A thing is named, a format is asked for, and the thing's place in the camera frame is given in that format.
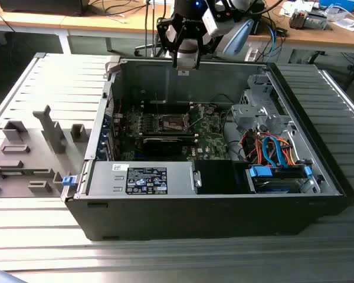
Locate orange wire bundle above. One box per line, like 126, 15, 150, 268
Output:
243, 131, 299, 167

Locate grey power supply unit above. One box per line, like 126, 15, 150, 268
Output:
87, 161, 195, 196

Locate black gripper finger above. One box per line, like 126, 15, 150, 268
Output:
194, 28, 222, 70
156, 17, 183, 70

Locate green motherboard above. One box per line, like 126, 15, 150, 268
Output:
113, 101, 233, 162

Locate blue disk wire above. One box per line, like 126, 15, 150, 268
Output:
261, 134, 287, 169

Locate grey parts rack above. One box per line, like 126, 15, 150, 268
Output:
0, 104, 91, 199

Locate black plastic shroud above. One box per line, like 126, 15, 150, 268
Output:
194, 160, 250, 195

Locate black PC case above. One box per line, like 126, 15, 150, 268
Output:
64, 57, 354, 242

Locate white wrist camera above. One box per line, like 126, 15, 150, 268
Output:
202, 10, 219, 38

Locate black upright box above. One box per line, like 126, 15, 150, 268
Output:
251, 13, 263, 35

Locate hard disk in blue carrier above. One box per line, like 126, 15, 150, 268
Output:
247, 164, 313, 195

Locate blue cardboard box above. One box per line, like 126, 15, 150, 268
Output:
318, 0, 354, 12

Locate CPU socket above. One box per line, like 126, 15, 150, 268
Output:
159, 113, 186, 133

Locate office chair base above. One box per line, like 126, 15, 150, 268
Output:
133, 43, 160, 58

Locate grey desk device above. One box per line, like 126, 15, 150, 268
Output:
289, 8, 329, 30

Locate white papers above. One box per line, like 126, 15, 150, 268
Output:
332, 17, 354, 32

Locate wooden desk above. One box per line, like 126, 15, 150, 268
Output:
247, 0, 354, 54
0, 0, 173, 39

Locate metal locking lever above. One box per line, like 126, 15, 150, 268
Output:
154, 92, 162, 119

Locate blue grey rounded object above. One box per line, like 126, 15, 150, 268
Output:
0, 268, 29, 283

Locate metal drive cage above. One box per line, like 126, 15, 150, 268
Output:
230, 73, 297, 139

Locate black graphics card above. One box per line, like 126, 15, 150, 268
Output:
141, 136, 184, 157

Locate blue hanging cable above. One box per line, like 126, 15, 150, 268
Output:
267, 25, 280, 57

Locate large black box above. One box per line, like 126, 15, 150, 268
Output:
0, 0, 88, 16

